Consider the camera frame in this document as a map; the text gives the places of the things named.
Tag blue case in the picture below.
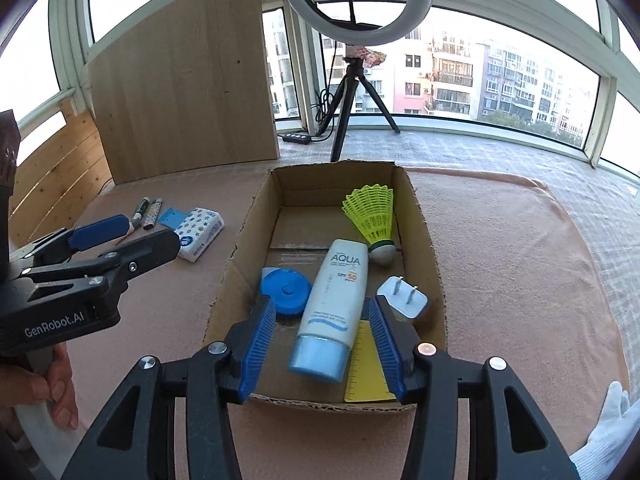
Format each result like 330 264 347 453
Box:
157 208 190 232

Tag white patterned tissue pack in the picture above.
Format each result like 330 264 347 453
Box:
172 206 225 262

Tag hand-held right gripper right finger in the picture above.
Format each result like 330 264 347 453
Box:
367 295 581 480

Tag person's left hand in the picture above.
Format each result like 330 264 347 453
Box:
0 342 80 431

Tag black tripod cable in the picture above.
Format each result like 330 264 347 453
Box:
310 30 337 141

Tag patterned lighter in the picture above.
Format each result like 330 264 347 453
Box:
143 198 164 231

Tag wooden slat panel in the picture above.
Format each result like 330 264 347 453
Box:
7 110 113 248

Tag yellow ruler card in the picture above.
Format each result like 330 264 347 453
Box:
344 319 397 403

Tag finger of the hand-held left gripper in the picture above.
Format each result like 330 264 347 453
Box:
10 230 181 286
10 214 132 268

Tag white sunscreen tube blue cap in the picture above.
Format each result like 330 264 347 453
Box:
287 238 370 385

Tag cardboard box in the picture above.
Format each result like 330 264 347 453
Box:
202 160 448 413

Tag round blue tape measure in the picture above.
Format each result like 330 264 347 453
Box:
260 267 313 317

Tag light wooden board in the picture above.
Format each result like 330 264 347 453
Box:
87 0 281 186

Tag white glove blue cuff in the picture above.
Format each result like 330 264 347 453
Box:
570 381 633 480

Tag green lip balm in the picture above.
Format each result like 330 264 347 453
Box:
131 197 151 228

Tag white ring light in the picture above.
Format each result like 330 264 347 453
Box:
280 0 436 50

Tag yellow shuttlecock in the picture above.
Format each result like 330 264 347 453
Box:
341 185 398 267

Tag white charger plug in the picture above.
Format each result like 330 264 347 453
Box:
376 276 431 321

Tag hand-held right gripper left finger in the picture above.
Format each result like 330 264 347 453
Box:
60 295 278 480

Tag black tripod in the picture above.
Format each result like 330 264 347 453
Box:
316 45 401 163

